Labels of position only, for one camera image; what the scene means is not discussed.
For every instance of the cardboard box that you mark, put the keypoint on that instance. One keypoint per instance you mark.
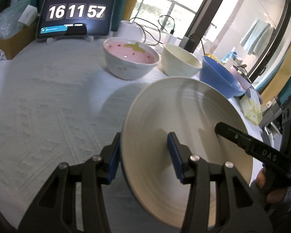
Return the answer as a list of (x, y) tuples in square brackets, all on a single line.
[(9, 48)]

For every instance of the white perforated basket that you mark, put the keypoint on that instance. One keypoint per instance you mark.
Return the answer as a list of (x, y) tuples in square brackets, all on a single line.
[(229, 64)]

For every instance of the blue plastic bag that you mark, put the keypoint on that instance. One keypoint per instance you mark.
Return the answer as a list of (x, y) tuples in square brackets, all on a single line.
[(231, 55)]

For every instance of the pink blue electric pot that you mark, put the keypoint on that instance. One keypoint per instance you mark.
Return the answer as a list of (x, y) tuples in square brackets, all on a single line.
[(242, 80)]

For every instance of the dark blue bowl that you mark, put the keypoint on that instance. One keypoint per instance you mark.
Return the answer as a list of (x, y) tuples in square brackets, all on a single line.
[(217, 76)]

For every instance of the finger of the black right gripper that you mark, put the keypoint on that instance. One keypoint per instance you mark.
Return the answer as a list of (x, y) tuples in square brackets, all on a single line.
[(251, 145)]

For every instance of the cream green bowl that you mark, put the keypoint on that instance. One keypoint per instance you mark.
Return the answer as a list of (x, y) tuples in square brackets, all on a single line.
[(175, 61)]

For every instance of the small white box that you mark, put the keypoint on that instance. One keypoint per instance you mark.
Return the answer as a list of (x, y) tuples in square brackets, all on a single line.
[(28, 16)]

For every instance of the pink strawberry bowl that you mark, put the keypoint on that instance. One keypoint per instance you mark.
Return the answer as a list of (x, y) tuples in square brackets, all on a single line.
[(129, 59)]

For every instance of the yellow patterned tissue pack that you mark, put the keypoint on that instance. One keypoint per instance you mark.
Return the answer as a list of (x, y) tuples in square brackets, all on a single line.
[(251, 110)]

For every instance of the yellow wet wipes pack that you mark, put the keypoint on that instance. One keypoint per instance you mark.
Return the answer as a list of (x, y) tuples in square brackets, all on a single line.
[(212, 57)]

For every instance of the white charger plug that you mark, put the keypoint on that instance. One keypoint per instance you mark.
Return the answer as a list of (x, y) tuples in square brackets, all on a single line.
[(170, 38)]

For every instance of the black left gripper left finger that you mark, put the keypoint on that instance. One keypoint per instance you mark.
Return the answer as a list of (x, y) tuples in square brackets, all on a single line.
[(53, 208)]

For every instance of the right hand with grey glove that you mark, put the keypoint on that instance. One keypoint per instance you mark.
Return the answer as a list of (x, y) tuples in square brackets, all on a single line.
[(276, 202)]

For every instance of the tablet showing clock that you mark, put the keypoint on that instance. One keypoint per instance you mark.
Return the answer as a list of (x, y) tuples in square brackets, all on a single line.
[(65, 18)]

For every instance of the hanging light blue towel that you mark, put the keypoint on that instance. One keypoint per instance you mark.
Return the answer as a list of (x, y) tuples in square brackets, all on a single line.
[(257, 37)]

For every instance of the white desk lamp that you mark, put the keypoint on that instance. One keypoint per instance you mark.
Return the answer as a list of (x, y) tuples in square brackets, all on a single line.
[(130, 30)]

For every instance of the cream beige plate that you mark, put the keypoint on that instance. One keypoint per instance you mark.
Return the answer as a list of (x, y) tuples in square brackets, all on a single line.
[(191, 109)]

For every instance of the black charger plug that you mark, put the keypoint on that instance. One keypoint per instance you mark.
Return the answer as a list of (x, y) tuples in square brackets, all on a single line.
[(188, 44)]

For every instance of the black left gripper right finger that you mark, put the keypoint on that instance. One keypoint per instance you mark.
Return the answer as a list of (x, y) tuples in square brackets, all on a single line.
[(220, 200)]

